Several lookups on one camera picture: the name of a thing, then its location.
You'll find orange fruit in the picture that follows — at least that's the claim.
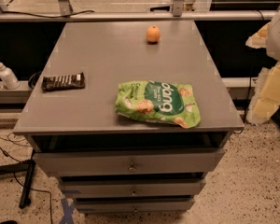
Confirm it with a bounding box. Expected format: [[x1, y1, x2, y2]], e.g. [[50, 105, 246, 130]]
[[146, 25, 161, 43]]

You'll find dark chocolate rxbar wrapper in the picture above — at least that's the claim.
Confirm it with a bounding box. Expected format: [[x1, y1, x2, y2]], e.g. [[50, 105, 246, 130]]
[[41, 73, 85, 91]]

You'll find grey drawer cabinet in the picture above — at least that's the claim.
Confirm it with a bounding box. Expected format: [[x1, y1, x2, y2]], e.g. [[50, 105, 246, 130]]
[[14, 21, 243, 213]]

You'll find green dang chips bag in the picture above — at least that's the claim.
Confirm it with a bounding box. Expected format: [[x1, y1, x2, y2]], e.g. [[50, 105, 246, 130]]
[[115, 81, 201, 129]]

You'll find top grey drawer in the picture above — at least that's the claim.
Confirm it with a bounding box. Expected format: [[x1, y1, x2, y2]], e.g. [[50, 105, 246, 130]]
[[34, 148, 225, 176]]

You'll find grey drawer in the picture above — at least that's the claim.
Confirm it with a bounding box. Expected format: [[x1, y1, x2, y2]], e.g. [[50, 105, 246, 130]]
[[34, 148, 225, 176], [59, 178, 206, 198], [76, 197, 194, 213]]

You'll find middle grey drawer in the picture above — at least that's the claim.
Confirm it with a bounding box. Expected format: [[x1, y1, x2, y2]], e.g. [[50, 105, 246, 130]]
[[59, 178, 206, 198]]

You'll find bottom grey drawer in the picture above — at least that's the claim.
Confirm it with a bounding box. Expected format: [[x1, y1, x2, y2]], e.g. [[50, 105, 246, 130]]
[[76, 197, 194, 213]]

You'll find black stand leg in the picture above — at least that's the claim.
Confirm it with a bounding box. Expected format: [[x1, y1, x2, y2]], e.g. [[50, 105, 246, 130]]
[[0, 158, 35, 209]]

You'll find blue tape cross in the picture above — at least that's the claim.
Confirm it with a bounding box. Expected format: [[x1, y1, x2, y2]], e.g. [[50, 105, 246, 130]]
[[59, 198, 75, 224]]

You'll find white pump bottle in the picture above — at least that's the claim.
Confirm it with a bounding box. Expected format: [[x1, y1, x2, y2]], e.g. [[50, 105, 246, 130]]
[[0, 62, 20, 90]]

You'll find metal frame rail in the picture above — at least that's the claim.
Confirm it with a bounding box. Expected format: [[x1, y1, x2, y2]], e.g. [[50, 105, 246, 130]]
[[0, 10, 276, 22]]

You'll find black floor cable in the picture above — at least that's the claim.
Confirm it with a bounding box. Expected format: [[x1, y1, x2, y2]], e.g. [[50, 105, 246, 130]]
[[0, 124, 54, 224]]

